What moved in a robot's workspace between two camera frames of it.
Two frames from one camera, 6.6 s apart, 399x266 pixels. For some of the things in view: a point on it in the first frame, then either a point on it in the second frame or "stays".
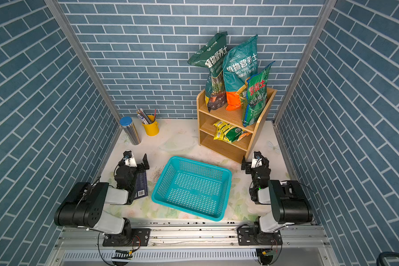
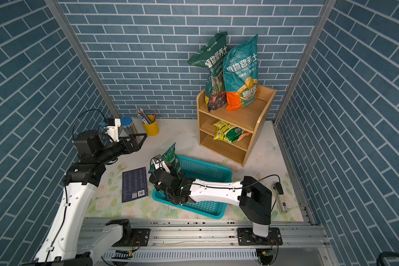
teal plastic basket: [194, 188] stays
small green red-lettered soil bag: [255, 96] → [171, 160]
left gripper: [139, 167] → [134, 147]
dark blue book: [141, 189] stays
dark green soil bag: [209, 54] stays
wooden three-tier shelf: [223, 132] stays
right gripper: [266, 164] → [156, 185]
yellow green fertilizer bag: [226, 132] stays
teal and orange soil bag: [239, 60] stays
